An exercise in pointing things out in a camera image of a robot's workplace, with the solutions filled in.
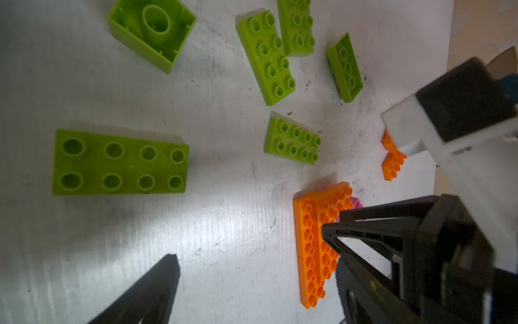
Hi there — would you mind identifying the small green square brick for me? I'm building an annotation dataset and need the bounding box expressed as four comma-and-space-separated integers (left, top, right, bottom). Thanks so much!
109, 0, 197, 74

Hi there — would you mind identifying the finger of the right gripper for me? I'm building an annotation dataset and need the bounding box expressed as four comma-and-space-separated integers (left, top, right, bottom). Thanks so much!
339, 195, 438, 223
321, 217, 421, 292

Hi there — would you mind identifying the green brick tilted centre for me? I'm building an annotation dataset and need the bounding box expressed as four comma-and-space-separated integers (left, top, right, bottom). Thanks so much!
236, 10, 295, 106

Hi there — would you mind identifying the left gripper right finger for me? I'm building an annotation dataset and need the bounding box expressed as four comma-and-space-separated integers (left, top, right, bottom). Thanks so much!
335, 256, 421, 323

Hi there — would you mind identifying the green brick upside down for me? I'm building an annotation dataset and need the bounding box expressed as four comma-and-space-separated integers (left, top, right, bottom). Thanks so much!
325, 32, 364, 103

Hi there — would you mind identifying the green brick lower centre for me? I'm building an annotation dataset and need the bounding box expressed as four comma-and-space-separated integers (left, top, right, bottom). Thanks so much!
264, 115, 322, 166

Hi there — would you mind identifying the green brick upper centre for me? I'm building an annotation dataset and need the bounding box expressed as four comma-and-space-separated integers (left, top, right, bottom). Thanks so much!
277, 0, 316, 57

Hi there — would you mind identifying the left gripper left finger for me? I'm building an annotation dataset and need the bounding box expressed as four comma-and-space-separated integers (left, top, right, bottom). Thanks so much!
90, 254, 181, 323

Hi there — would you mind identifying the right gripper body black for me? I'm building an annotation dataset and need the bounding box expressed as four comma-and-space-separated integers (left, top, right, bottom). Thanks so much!
391, 194, 517, 323

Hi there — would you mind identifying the green brick lower left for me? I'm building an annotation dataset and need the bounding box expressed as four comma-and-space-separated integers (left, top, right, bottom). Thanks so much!
52, 129, 190, 196

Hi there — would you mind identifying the pink small square brick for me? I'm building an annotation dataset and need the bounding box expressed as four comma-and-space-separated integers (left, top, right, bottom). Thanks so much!
350, 197, 363, 209

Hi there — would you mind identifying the orange brick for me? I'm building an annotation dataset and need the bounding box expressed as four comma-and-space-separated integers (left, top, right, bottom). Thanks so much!
311, 210, 338, 286
294, 192, 322, 263
381, 130, 399, 155
381, 151, 407, 181
298, 256, 326, 309
316, 182, 353, 224

